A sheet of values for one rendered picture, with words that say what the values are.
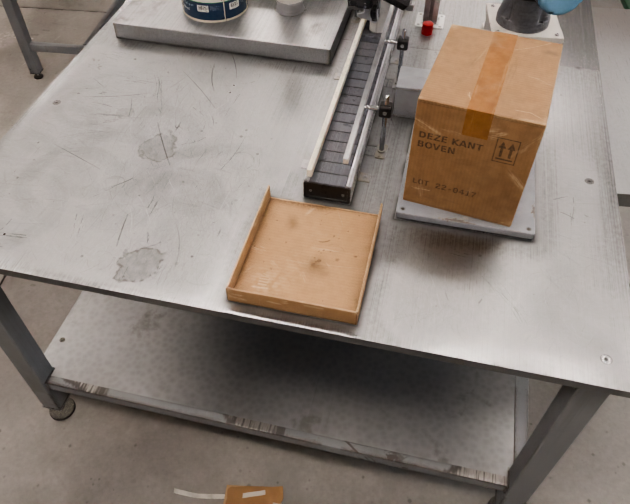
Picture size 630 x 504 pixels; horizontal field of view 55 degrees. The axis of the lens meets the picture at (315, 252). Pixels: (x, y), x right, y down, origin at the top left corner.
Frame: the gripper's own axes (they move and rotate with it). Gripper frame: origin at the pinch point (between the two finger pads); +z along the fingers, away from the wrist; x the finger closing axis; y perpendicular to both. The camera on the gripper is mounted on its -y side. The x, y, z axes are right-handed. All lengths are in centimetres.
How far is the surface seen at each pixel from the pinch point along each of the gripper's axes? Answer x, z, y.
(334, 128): 41.5, -17.5, 2.9
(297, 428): 116, 16, 2
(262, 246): 76, -32, 11
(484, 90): 40, -45, -29
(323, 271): 79, -34, -3
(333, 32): 3.1, 4.6, 12.5
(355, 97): 29.5, -10.6, 0.3
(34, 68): -20, 112, 183
